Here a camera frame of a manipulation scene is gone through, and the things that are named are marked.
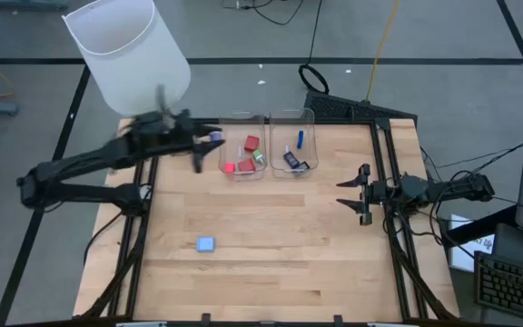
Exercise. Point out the silver rig post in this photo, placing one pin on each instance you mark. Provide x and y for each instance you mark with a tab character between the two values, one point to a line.
141	324

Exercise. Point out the white paper sheet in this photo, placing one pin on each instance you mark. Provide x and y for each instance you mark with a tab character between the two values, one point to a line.
463	261

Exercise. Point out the red power bank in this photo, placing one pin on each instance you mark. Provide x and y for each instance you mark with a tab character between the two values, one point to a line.
246	165

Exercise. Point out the black aluminium table frame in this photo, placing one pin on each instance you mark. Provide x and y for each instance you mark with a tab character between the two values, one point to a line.
381	123

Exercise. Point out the light blue wall charger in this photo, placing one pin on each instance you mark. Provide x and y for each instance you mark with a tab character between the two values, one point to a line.
205	244

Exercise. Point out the black keyboard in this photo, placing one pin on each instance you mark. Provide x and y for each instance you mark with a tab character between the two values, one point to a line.
511	286

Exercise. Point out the green white wall charger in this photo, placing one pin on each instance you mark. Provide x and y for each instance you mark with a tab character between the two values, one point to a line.
258	157

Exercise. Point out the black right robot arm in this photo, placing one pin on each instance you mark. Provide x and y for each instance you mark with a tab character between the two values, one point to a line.
461	188

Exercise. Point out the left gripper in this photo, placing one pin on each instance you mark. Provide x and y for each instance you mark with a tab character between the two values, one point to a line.
184	134

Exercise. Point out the black table edge clamp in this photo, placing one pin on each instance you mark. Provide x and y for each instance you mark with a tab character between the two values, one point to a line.
338	320
205	320

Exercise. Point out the clear plastic bin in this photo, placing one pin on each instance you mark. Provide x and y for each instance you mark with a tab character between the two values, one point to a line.
309	122
243	122

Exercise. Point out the pink wall charger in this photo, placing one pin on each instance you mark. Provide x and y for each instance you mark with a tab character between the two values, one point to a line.
229	167

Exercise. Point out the purple white wall charger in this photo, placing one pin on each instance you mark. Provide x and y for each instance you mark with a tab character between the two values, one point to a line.
216	135

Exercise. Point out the black power bank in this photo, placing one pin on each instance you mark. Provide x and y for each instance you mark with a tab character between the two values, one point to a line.
305	166

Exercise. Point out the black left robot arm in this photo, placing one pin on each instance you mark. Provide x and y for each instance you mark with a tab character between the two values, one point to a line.
84	159

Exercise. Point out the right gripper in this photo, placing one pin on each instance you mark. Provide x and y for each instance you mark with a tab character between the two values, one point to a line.
381	193

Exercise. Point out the blue power bank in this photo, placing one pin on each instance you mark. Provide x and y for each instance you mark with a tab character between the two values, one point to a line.
300	139

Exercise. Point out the silver table lamp white shade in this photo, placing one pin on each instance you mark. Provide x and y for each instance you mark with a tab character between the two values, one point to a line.
125	54

